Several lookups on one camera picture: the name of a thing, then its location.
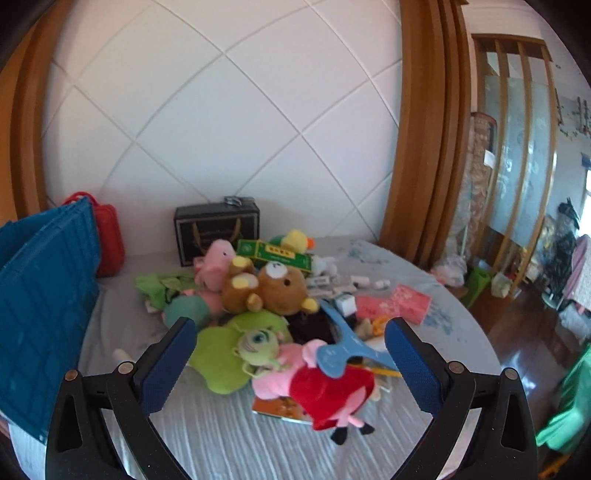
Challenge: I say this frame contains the red plastic case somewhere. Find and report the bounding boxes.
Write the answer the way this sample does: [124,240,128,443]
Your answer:
[63,192,125,278]

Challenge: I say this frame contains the blue plastic hanger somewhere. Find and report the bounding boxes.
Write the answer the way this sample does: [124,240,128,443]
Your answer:
[315,300,401,379]

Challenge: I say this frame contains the orange book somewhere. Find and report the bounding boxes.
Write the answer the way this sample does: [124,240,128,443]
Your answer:
[252,397,311,425]

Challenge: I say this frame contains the green cloth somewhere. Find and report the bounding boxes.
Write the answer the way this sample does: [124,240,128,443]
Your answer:
[135,271,195,311]

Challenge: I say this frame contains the large green plush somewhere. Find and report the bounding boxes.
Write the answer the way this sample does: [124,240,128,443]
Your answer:
[188,310,293,395]

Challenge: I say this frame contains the metal clip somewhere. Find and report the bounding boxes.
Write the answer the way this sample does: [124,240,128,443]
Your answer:
[223,196,254,207]

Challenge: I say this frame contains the green one-eyed monster plush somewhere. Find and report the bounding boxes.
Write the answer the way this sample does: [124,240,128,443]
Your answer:
[232,328,283,378]

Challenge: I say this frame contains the black gift box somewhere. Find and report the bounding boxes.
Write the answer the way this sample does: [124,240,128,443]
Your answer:
[174,201,260,267]

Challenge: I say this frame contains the white small cube box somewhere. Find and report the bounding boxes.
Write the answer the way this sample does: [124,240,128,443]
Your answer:
[334,293,356,318]

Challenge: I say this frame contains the pink pig plush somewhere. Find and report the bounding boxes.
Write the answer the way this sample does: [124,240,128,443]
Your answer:
[193,239,235,293]

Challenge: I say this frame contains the green long box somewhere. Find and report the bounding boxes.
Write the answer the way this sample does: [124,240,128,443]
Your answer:
[236,239,312,275]

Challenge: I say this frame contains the teal pig plush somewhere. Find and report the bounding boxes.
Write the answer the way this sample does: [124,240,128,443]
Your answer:
[162,292,224,331]

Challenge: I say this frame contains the red dress pig plush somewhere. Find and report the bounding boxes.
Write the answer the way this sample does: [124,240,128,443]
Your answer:
[252,340,379,445]

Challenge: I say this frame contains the brown bear plush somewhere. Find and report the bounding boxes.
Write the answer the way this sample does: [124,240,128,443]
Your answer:
[221,256,320,316]

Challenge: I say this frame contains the blue plastic crate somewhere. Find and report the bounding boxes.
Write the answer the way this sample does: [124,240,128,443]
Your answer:
[0,198,100,442]

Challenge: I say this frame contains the yellow duck plush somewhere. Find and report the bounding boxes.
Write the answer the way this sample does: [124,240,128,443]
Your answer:
[269,229,315,254]

